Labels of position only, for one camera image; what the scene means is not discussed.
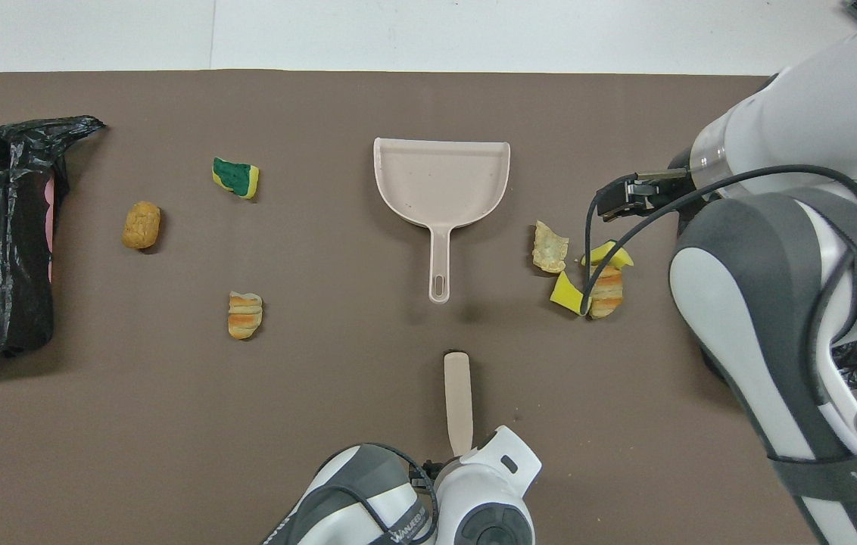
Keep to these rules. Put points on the brown table mat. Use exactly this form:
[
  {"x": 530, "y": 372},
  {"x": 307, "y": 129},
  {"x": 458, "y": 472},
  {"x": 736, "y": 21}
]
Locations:
[{"x": 247, "y": 424}]

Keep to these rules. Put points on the striped croissant piece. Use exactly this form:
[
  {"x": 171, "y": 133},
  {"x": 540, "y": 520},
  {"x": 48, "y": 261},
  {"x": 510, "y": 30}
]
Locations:
[
  {"x": 245, "y": 318},
  {"x": 606, "y": 291}
]

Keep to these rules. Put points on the beige plastic dustpan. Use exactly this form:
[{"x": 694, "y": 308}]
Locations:
[{"x": 440, "y": 185}]

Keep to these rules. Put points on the plain yellow sponge piece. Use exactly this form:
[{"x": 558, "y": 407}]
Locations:
[{"x": 568, "y": 297}]

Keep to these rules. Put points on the yellow sponge with green pad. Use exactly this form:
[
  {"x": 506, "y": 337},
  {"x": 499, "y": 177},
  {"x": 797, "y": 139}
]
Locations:
[{"x": 614, "y": 256}]

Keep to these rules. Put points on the beige hand brush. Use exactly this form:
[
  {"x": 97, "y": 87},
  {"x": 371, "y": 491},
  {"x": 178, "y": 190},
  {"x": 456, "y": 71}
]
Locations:
[{"x": 458, "y": 401}]

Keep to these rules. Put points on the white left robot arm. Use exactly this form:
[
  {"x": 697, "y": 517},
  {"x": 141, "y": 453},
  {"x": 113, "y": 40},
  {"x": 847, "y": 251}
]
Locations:
[{"x": 489, "y": 484}]

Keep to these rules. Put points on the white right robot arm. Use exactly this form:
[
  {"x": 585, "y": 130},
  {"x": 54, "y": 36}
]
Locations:
[{"x": 814, "y": 113}]

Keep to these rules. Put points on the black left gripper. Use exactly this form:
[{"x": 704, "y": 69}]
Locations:
[{"x": 427, "y": 471}]

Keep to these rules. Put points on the pink bin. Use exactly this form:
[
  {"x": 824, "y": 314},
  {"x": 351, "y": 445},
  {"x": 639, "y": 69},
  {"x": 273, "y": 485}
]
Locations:
[{"x": 49, "y": 227}]

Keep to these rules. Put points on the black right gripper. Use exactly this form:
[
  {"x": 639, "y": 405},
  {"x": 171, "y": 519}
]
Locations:
[{"x": 671, "y": 191}]

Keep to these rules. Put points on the pale croissant piece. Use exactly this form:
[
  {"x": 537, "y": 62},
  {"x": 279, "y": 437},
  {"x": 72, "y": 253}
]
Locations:
[{"x": 550, "y": 250}]

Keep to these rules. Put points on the green and yellow sponge wedge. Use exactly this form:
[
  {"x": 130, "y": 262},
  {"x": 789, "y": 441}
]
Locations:
[{"x": 235, "y": 178}]

